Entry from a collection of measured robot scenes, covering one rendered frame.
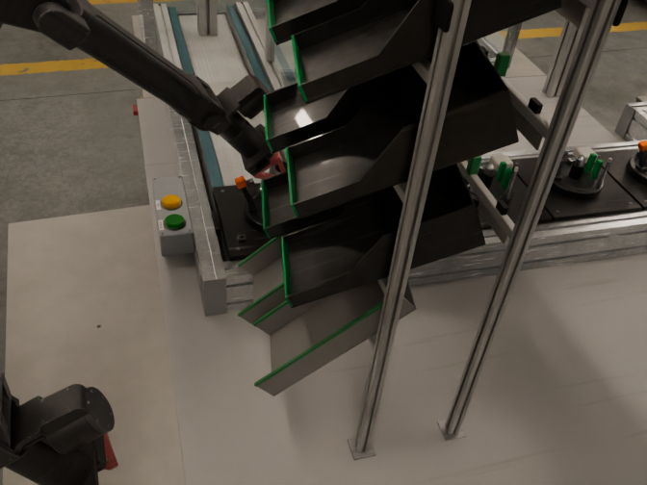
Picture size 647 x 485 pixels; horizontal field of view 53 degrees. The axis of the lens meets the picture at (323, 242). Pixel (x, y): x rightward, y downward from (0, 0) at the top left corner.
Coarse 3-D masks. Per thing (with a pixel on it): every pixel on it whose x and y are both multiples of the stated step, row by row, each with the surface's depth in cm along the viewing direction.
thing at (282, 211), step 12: (264, 180) 111; (276, 180) 111; (264, 192) 108; (276, 192) 110; (288, 192) 109; (264, 204) 106; (276, 204) 108; (288, 204) 107; (264, 216) 103; (276, 216) 106; (288, 216) 105; (312, 216) 100; (324, 216) 101; (336, 216) 101; (264, 228) 101; (276, 228) 101; (288, 228) 101; (300, 228) 102
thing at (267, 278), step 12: (276, 240) 119; (264, 252) 121; (276, 252) 121; (240, 264) 122; (252, 264) 122; (264, 264) 123; (276, 264) 121; (264, 276) 122; (276, 276) 119; (264, 288) 120; (276, 288) 109; (264, 300) 111; (276, 300) 111; (240, 312) 113; (252, 312) 112; (264, 312) 113; (252, 324) 115
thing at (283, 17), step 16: (272, 0) 91; (288, 0) 90; (304, 0) 88; (320, 0) 86; (336, 0) 79; (352, 0) 79; (272, 16) 85; (288, 16) 86; (304, 16) 80; (320, 16) 80; (336, 16) 80; (272, 32) 81; (288, 32) 81
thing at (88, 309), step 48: (48, 240) 147; (96, 240) 148; (144, 240) 149; (48, 288) 136; (96, 288) 137; (144, 288) 138; (48, 336) 126; (96, 336) 127; (144, 336) 128; (48, 384) 118; (96, 384) 119; (144, 384) 119; (144, 432) 112; (144, 480) 105
